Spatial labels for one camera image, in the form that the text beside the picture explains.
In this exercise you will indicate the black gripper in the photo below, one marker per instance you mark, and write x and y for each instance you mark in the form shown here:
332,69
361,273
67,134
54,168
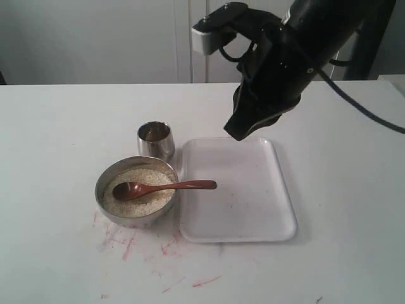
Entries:
270,79

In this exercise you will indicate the brown wooden spoon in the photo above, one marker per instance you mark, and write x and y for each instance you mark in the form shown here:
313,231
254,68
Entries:
132,190

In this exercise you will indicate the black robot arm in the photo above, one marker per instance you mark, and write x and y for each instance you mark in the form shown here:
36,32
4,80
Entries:
320,29

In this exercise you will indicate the steel bowl of rice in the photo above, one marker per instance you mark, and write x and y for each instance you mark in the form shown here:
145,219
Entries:
140,212

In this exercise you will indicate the white plastic tray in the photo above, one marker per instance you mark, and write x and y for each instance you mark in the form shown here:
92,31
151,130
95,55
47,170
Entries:
251,202

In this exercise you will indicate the small steel cup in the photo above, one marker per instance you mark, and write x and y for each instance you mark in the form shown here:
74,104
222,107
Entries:
155,139

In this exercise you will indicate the white cabinet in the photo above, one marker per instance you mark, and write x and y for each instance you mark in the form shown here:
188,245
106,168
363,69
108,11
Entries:
106,42

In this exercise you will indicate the dark door frame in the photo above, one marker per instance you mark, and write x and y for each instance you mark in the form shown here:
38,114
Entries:
379,47

